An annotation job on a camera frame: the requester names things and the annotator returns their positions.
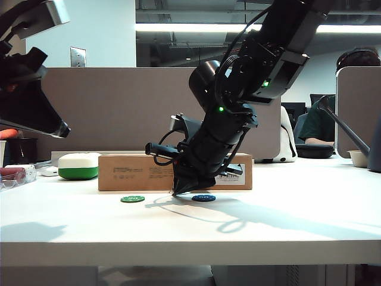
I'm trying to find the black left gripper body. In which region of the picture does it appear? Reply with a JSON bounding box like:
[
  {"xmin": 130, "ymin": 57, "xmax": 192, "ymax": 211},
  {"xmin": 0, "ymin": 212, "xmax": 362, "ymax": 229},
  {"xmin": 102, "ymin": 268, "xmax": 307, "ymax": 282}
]
[{"xmin": 0, "ymin": 40, "xmax": 48, "ymax": 93}]

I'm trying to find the black cup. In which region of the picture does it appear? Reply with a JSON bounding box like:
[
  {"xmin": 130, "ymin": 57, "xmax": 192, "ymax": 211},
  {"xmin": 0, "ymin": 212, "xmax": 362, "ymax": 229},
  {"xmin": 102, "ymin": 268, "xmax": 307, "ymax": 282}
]
[{"xmin": 5, "ymin": 137, "xmax": 39, "ymax": 166}]

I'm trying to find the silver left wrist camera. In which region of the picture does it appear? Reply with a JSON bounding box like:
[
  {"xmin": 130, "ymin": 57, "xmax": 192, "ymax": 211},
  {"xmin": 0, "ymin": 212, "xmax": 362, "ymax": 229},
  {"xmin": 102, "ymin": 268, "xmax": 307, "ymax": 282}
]
[{"xmin": 16, "ymin": 0, "xmax": 71, "ymax": 40}]

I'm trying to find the white and black figure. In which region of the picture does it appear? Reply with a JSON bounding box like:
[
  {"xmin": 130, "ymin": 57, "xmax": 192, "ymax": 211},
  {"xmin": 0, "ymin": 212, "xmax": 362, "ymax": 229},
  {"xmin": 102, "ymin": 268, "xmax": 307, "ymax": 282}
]
[{"xmin": 261, "ymin": 105, "xmax": 298, "ymax": 164}]

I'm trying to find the small white bowl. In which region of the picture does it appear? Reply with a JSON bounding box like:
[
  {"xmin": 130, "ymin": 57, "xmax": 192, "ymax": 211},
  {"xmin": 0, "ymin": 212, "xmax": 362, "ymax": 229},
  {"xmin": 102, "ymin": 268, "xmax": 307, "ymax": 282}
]
[{"xmin": 346, "ymin": 150, "xmax": 371, "ymax": 168}]

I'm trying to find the narrow grey desk divider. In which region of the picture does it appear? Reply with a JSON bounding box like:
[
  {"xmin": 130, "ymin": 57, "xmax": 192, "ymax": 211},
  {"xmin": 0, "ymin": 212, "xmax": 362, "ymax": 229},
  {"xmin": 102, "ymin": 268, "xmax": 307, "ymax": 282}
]
[{"xmin": 335, "ymin": 66, "xmax": 381, "ymax": 159}]

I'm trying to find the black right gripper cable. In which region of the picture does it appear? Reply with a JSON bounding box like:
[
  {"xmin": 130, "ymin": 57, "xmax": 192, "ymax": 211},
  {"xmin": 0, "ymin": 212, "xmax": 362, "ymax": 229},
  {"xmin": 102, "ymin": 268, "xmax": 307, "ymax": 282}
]
[{"xmin": 153, "ymin": 130, "xmax": 180, "ymax": 166}]

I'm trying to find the grey watering can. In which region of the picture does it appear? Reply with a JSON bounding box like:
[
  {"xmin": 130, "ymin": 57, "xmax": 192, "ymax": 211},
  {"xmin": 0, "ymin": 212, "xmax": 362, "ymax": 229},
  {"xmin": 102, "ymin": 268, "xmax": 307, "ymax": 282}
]
[{"xmin": 317, "ymin": 95, "xmax": 381, "ymax": 173}]

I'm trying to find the metal wall switch plate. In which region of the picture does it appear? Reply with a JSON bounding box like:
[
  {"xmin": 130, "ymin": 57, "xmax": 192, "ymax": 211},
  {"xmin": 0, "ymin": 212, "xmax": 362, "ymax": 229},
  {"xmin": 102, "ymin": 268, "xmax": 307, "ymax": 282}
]
[{"xmin": 70, "ymin": 46, "xmax": 87, "ymax": 68}]

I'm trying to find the red chip stack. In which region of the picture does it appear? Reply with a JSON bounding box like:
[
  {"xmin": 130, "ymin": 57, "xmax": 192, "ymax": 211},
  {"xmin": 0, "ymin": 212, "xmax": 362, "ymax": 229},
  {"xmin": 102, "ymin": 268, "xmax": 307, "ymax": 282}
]
[{"xmin": 0, "ymin": 167, "xmax": 26, "ymax": 180}]

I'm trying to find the green poker chip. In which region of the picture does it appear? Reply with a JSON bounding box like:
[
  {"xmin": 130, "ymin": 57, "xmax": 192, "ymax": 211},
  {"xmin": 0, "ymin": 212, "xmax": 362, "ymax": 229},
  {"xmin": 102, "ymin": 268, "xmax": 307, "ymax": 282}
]
[{"xmin": 120, "ymin": 195, "xmax": 146, "ymax": 204}]

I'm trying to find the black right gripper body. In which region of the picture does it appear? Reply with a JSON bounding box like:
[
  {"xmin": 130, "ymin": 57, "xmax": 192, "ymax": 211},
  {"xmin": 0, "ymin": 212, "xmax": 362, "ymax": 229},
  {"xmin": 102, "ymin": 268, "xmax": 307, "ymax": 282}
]
[{"xmin": 145, "ymin": 114, "xmax": 259, "ymax": 180}]

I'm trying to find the long ceiling light strip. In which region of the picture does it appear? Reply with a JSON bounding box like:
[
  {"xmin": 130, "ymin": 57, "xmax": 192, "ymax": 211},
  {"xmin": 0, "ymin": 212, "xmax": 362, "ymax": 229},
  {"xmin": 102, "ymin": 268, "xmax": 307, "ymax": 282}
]
[{"xmin": 135, "ymin": 23, "xmax": 381, "ymax": 34}]

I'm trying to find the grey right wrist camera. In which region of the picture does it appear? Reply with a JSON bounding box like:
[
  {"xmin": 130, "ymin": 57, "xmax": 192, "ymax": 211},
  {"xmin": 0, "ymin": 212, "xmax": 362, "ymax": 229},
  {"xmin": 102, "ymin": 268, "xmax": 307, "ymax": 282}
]
[{"xmin": 169, "ymin": 114, "xmax": 206, "ymax": 141}]

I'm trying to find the person in green shirt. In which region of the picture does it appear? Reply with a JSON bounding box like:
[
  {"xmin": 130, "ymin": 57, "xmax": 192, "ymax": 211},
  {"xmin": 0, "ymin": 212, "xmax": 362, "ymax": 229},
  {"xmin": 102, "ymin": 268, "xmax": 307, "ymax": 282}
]
[{"xmin": 297, "ymin": 47, "xmax": 381, "ymax": 147}]

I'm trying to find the brown cardboard box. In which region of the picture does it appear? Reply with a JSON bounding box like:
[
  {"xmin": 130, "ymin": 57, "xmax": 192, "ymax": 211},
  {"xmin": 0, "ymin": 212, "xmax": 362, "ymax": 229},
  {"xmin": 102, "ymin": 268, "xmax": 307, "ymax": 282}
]
[{"xmin": 98, "ymin": 153, "xmax": 254, "ymax": 191}]

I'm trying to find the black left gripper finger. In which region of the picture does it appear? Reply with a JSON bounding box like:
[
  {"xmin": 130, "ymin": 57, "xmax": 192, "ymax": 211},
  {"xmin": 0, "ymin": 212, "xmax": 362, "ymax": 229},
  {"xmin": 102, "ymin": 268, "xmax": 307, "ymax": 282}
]
[{"xmin": 0, "ymin": 79, "xmax": 71, "ymax": 139}]

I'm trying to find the black round cushion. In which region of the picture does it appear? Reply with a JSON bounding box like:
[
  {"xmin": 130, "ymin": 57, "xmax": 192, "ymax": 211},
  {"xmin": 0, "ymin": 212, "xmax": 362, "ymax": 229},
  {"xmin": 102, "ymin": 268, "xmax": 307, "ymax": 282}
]
[{"xmin": 296, "ymin": 143, "xmax": 335, "ymax": 159}]

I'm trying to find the black monitor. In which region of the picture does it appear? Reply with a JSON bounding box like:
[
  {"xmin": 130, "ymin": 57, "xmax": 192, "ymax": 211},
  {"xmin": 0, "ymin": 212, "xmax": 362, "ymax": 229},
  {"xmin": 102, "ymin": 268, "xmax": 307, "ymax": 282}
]
[{"xmin": 281, "ymin": 102, "xmax": 307, "ymax": 129}]

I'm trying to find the wide grey desk divider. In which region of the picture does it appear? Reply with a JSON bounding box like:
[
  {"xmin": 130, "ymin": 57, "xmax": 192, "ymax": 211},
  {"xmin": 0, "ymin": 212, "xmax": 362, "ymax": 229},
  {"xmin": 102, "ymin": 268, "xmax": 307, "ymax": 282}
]
[{"xmin": 37, "ymin": 67, "xmax": 282, "ymax": 163}]

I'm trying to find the clear plastic chip tray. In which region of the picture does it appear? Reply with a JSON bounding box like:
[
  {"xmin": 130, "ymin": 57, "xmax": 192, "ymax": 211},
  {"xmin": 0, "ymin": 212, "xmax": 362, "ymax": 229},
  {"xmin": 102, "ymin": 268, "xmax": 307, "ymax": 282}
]
[{"xmin": 0, "ymin": 165, "xmax": 38, "ymax": 192}]

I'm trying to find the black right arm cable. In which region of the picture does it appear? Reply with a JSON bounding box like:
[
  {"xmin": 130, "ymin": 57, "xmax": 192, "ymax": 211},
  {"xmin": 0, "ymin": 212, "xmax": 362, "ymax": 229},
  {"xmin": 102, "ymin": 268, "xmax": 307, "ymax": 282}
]
[{"xmin": 214, "ymin": 4, "xmax": 274, "ymax": 105}]

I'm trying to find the white earbud case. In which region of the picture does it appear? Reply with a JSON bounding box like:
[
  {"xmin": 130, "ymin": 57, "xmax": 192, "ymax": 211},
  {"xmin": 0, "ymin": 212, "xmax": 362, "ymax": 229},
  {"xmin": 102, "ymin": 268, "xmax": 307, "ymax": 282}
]
[{"xmin": 39, "ymin": 166, "xmax": 60, "ymax": 177}]

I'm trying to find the white and green case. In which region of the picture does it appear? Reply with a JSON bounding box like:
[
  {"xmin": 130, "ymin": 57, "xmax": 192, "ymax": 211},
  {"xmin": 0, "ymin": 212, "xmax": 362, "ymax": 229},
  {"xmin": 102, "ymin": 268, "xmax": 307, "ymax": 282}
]
[{"xmin": 57, "ymin": 153, "xmax": 102, "ymax": 181}]

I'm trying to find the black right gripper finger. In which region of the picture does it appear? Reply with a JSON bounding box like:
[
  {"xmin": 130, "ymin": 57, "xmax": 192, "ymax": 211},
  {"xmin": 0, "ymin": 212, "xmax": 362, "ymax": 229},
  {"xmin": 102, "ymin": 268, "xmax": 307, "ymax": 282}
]
[
  {"xmin": 180, "ymin": 177, "xmax": 217, "ymax": 197},
  {"xmin": 171, "ymin": 166, "xmax": 199, "ymax": 197}
]

